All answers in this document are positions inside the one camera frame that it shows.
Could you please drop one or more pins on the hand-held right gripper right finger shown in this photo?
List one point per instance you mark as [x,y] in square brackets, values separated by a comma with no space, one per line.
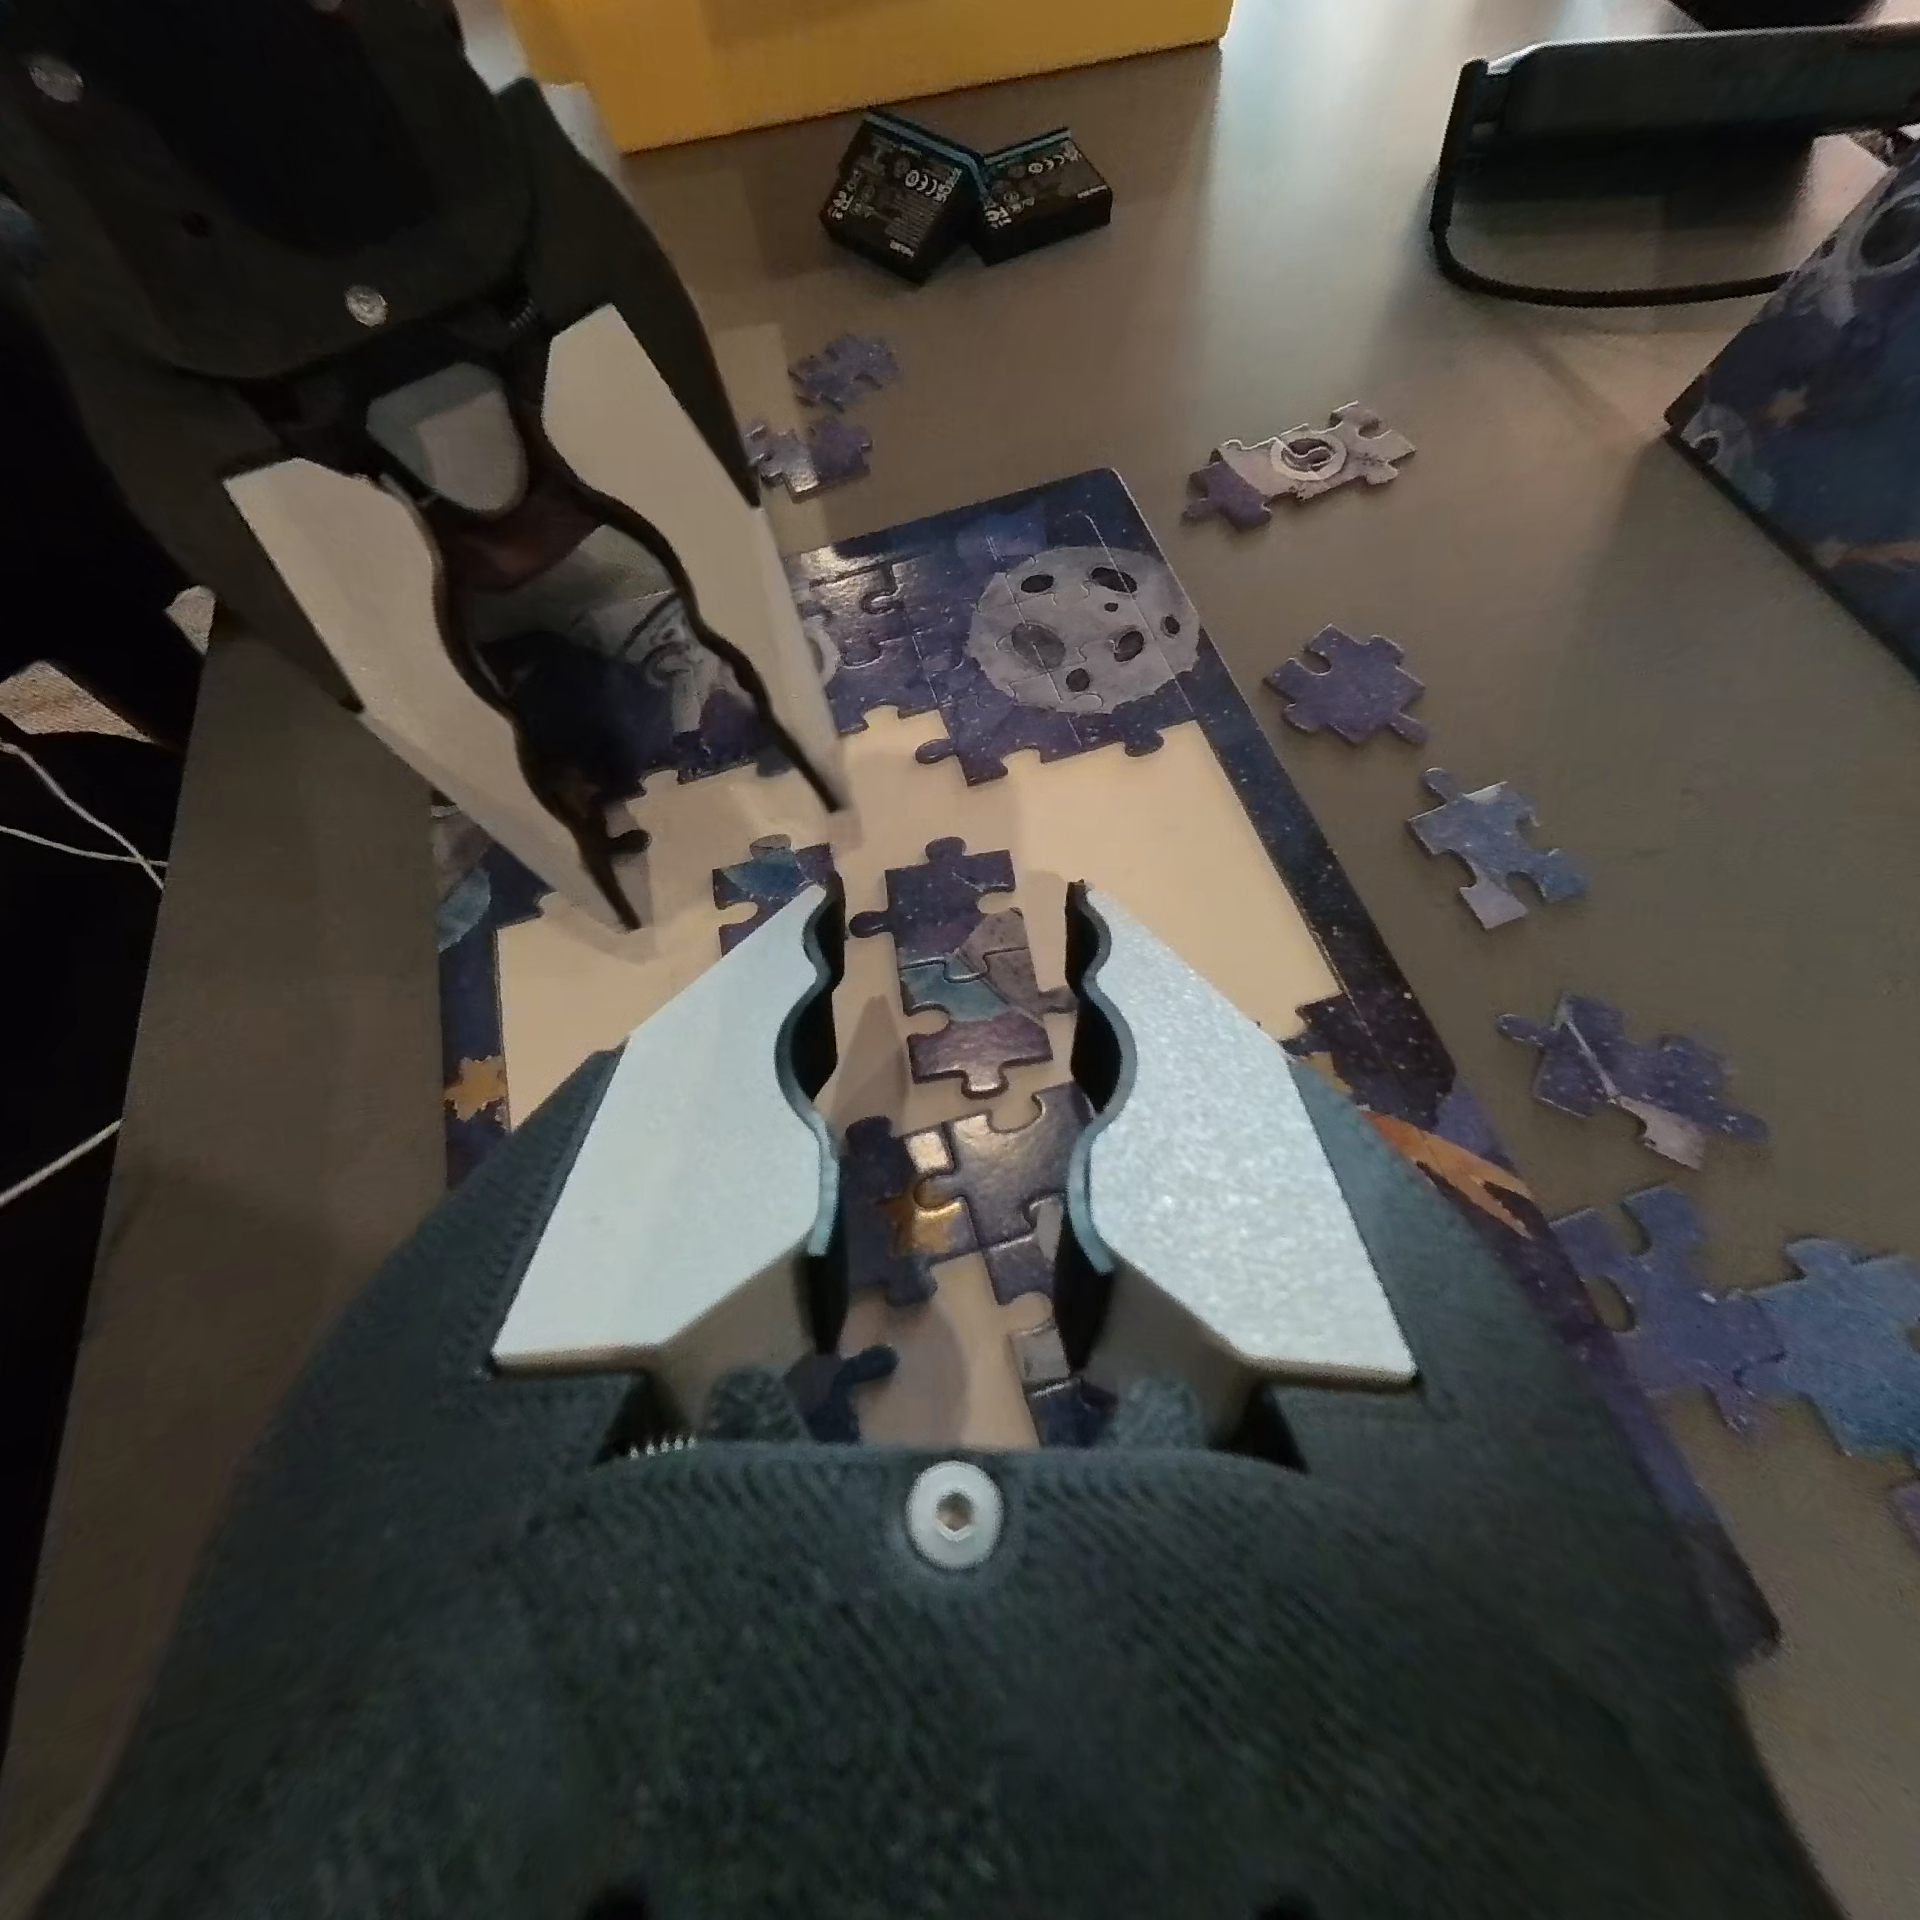
[1244,1215]

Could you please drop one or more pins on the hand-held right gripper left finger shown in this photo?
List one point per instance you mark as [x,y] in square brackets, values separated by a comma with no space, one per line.
[675,1200]

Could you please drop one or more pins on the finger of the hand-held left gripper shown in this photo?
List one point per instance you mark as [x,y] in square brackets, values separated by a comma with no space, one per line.
[346,600]
[692,510]

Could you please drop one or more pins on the blue teal puzzle piece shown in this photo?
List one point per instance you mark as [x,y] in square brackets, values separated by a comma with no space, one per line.
[765,879]

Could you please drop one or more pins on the joined planet puzzle pieces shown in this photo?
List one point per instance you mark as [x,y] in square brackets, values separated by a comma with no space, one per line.
[975,991]

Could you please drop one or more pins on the space jigsaw puzzle board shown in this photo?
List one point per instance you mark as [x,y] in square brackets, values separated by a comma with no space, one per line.
[1080,623]

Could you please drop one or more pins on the person's left hand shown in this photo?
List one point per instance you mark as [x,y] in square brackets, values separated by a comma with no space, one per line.
[518,547]

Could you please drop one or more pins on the yellow foam block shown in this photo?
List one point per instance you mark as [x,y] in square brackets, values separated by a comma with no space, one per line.
[901,59]

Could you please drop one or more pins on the row of puzzle pieces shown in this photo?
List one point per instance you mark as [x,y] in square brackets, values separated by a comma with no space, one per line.
[1349,681]

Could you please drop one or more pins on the illustrated animal puzzle box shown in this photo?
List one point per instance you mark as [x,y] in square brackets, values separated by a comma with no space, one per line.
[1829,422]

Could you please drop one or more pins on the black power adapter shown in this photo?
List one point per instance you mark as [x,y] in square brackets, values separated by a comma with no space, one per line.
[1652,106]

